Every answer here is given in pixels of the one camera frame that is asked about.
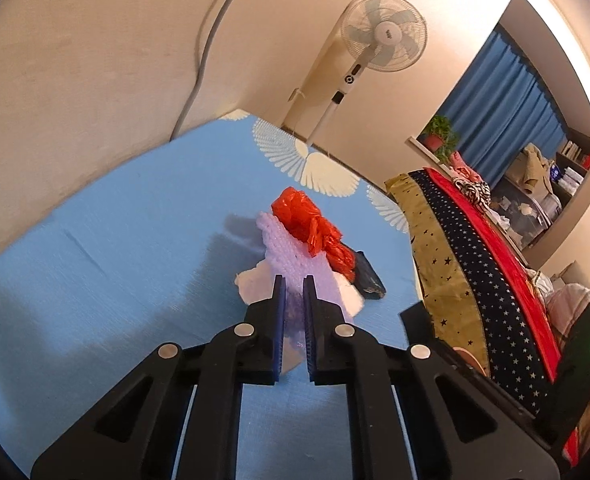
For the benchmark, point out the white window sill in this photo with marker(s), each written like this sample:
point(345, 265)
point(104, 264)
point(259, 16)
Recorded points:
point(415, 141)

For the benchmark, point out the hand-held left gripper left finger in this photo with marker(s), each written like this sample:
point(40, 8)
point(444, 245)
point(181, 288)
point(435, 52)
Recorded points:
point(277, 330)

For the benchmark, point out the wall power plug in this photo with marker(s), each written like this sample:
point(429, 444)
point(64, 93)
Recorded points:
point(295, 95)

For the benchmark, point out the blue bird-print tablecloth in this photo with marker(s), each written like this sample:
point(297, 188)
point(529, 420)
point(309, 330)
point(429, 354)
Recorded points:
point(125, 260)

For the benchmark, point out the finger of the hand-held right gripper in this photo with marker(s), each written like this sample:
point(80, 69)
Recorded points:
point(420, 325)

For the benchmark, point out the pink plastic bin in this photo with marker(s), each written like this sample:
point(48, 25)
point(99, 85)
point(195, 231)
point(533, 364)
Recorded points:
point(467, 357)

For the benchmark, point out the striped cloth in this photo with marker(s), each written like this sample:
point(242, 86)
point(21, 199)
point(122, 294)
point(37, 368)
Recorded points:
point(475, 192)

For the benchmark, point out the white pedestal fan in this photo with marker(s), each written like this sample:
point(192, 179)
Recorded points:
point(385, 35)

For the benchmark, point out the navy star blanket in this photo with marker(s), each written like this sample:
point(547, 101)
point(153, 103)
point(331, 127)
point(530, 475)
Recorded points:
point(480, 280)

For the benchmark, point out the red blanket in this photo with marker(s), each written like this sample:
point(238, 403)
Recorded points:
point(500, 255)

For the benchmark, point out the pink cloth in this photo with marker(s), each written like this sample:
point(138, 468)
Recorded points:
point(462, 165)

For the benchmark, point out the beige star bedsheet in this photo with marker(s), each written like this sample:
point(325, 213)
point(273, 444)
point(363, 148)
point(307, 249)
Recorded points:
point(435, 260)

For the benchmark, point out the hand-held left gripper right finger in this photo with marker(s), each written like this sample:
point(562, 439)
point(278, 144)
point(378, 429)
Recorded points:
point(309, 330)

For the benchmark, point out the small clear storage box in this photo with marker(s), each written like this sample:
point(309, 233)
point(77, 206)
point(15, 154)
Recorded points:
point(550, 205)

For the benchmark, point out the dark plastic wrapper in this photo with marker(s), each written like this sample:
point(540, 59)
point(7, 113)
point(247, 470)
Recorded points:
point(370, 280)

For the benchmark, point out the blue curtain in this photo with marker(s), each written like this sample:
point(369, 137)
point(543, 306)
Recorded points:
point(505, 105)

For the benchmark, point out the large clear storage box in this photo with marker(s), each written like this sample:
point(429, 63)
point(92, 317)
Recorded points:
point(520, 215)

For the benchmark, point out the crinkled red plastic bag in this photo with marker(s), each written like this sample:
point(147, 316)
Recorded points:
point(300, 215)

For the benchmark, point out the wooden bookshelf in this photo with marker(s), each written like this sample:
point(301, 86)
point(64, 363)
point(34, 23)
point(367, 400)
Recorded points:
point(587, 160)

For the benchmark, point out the lilac knitted cloth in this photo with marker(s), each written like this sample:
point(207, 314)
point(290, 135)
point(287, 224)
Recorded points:
point(280, 255)

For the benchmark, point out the potted green plant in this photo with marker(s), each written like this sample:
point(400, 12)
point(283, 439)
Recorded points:
point(434, 141)

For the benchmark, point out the beige jacket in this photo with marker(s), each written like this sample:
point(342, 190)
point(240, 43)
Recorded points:
point(530, 165)

